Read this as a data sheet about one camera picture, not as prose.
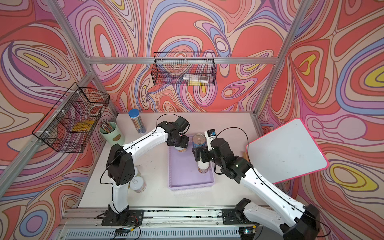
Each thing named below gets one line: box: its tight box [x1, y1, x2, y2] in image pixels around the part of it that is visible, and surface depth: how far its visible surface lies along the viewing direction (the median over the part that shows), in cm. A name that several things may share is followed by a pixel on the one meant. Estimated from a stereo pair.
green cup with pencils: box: [99, 119, 126, 146], surface depth 94 cm
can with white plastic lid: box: [197, 159, 210, 174], surface depth 86 cm
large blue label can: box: [192, 133, 207, 149], surface depth 93 cm
